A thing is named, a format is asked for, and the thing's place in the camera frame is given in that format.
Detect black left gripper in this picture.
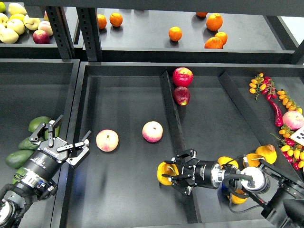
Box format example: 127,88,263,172
23,114,92,182

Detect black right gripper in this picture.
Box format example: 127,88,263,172
161,149,221,195

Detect dark green avocado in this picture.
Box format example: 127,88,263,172
18,137,38,150

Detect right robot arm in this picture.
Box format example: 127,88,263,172
157,149,304,228

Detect green avocado right of pile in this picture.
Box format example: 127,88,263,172
44,126,61,140

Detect green avocado of pile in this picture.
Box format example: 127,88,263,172
28,116,51,133
44,126,61,140

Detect green avocado top of pile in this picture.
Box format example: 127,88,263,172
28,116,51,133

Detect dark avocado left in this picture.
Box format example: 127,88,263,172
5,150,34,169

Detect pink apple center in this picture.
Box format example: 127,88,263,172
142,121,163,143

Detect pink apple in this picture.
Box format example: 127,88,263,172
142,121,163,143
95,129,119,152

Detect pink apple left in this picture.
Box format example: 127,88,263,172
95,129,119,152

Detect black left tray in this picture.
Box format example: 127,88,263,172
0,59,79,228

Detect black tray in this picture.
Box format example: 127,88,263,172
0,59,79,228
64,62,304,228

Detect dark red apple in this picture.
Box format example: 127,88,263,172
172,86,190,106

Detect black center tray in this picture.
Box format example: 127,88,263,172
64,62,304,228

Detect bright red apple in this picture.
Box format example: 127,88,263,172
172,67,193,87

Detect red chili pepper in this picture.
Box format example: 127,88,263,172
268,100,283,127

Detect cherry tomato bunch bottom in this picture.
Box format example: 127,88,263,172
278,125,304,171

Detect cherry tomato bunch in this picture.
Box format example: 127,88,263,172
278,125,304,171
249,73,276,100

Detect red apple on left shelf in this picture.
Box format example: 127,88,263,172
32,29,50,44

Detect cherry tomato bunch top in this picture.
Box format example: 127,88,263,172
249,73,276,100

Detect white marker tag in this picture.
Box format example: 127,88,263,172
290,126,304,146

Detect pink apple right bin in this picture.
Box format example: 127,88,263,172
283,111,304,130

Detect pale yellow apple front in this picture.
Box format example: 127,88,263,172
0,28,19,44

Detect pale pink peach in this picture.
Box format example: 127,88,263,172
38,20,53,37

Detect pale yellow apple with stem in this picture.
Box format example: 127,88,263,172
23,15,40,31

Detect pale yellow apple middle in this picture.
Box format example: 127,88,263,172
6,19,25,35

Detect orange on shelf front right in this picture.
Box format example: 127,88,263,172
204,37,223,49

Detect orange on shelf center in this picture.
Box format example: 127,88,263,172
168,27,182,42

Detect orange on shelf far left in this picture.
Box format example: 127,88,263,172
97,14,107,29

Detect orange on shelf right small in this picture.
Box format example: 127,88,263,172
215,31,228,45

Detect large orange on shelf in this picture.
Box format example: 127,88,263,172
206,13,223,31

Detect orange on shelf back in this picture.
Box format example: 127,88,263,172
196,12,208,18

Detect orange cherry tomato string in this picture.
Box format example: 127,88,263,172
276,89,303,114

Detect black shelf post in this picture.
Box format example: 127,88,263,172
76,7,102,62

